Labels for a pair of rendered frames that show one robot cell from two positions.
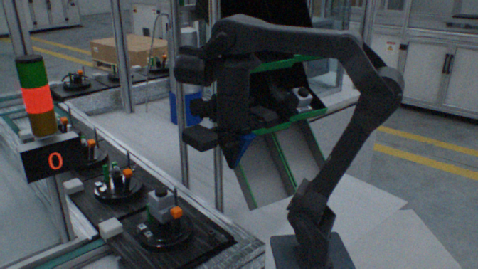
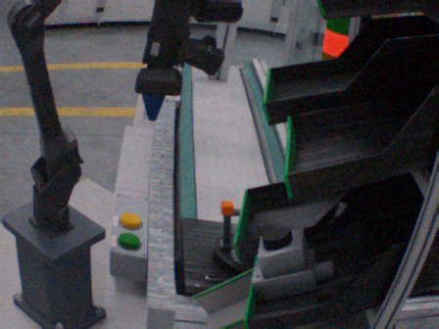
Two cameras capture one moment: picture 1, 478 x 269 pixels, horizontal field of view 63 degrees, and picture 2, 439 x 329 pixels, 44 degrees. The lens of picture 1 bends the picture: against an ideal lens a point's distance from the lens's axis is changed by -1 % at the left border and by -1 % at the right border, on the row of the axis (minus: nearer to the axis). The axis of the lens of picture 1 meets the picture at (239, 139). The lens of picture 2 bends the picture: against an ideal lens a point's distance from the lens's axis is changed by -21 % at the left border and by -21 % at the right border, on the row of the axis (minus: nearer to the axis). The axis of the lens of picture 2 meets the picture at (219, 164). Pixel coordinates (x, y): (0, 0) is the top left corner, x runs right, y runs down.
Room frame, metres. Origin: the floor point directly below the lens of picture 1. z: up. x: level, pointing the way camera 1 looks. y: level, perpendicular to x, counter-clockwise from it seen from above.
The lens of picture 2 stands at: (1.23, -0.66, 1.59)
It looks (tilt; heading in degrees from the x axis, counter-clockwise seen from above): 26 degrees down; 123
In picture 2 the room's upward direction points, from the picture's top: 10 degrees clockwise
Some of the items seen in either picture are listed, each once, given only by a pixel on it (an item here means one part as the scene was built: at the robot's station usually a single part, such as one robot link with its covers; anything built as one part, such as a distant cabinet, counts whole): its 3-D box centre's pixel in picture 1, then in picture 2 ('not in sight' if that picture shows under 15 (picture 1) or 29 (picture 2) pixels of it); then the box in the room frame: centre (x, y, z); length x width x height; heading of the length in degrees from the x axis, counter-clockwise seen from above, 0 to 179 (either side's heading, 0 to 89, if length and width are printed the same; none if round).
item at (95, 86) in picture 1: (76, 78); not in sight; (1.97, 0.85, 1.01); 0.24 x 0.24 x 0.13; 41
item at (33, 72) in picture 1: (32, 72); (338, 22); (0.74, 0.40, 1.38); 0.05 x 0.05 x 0.05
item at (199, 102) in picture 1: (213, 105); (201, 51); (0.69, 0.05, 1.33); 0.07 x 0.07 x 0.06; 40
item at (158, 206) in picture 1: (160, 201); not in sight; (0.78, 0.19, 1.06); 0.08 x 0.04 x 0.07; 41
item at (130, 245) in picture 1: (166, 236); (252, 262); (0.77, 0.18, 0.96); 0.24 x 0.24 x 0.02; 41
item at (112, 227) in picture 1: (111, 230); not in sight; (0.78, 0.32, 0.97); 0.05 x 0.05 x 0.04; 41
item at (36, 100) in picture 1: (38, 97); (335, 42); (0.74, 0.40, 1.33); 0.05 x 0.05 x 0.05
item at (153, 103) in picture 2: (239, 149); (155, 102); (0.67, 0.00, 1.25); 0.06 x 0.04 x 0.07; 41
